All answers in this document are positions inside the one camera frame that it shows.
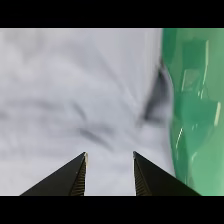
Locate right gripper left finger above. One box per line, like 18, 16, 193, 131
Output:
20, 151, 89, 197

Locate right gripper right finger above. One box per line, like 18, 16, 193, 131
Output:
132, 150, 202, 197

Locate purple T-shirt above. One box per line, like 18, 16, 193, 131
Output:
0, 28, 178, 197

